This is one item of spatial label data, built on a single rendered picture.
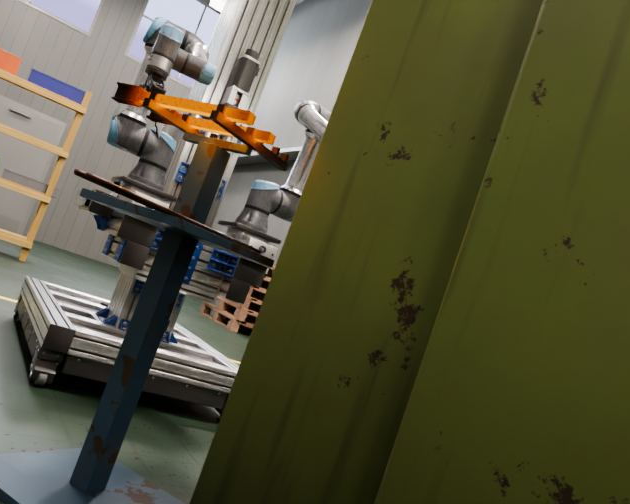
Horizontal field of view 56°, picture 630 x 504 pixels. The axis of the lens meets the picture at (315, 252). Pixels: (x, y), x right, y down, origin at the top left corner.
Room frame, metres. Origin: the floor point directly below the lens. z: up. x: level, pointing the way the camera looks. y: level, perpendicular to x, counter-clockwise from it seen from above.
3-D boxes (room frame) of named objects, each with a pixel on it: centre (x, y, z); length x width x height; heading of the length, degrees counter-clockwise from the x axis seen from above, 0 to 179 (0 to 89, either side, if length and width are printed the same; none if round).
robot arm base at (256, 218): (2.62, 0.31, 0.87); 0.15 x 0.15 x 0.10
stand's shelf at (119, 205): (1.45, 0.32, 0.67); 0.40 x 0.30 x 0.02; 151
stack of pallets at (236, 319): (7.48, 0.53, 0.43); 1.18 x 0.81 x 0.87; 30
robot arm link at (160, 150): (2.37, 0.74, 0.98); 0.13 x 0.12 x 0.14; 112
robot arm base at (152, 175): (2.38, 0.74, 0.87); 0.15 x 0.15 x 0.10
